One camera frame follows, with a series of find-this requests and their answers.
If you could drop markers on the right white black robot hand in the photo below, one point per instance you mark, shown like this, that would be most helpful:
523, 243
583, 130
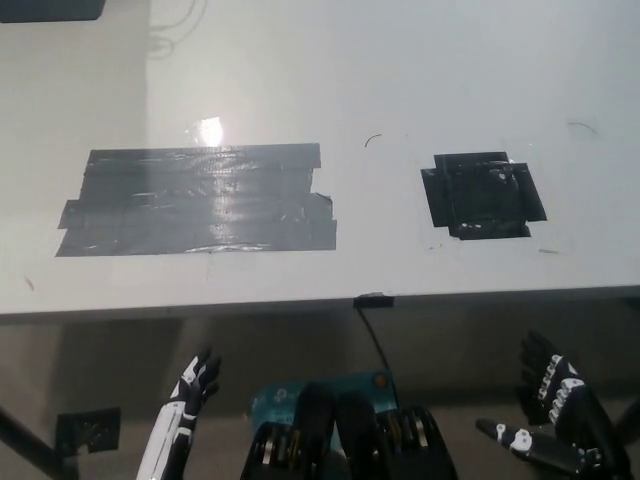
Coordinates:
570, 395

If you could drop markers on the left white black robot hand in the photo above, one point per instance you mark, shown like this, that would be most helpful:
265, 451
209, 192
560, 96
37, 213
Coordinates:
172, 425

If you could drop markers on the teal router box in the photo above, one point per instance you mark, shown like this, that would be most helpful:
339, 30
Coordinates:
280, 405

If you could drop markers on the dark metal table leg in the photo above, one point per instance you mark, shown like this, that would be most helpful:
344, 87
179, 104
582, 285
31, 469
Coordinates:
30, 442

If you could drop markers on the small black tape square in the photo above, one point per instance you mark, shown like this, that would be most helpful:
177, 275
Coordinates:
480, 197

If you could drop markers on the black clip on table edge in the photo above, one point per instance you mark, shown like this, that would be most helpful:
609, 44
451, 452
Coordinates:
373, 301

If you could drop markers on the dark flat monitor base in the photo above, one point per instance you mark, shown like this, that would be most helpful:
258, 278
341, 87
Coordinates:
45, 9

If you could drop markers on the large grey duct tape patch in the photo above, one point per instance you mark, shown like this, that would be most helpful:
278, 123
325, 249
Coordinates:
200, 200

